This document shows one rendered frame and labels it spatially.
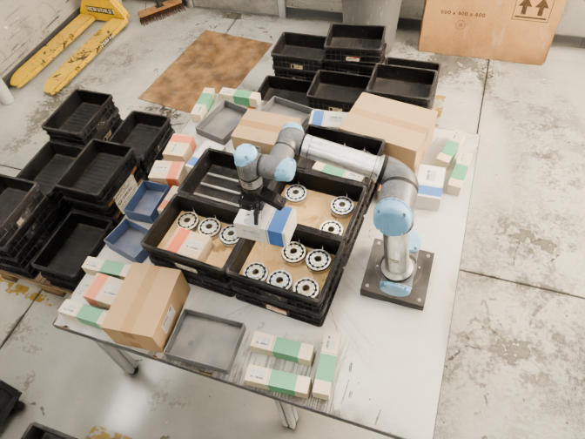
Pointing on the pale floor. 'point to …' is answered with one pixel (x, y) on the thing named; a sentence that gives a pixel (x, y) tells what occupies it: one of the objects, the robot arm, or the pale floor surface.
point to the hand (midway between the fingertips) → (265, 219)
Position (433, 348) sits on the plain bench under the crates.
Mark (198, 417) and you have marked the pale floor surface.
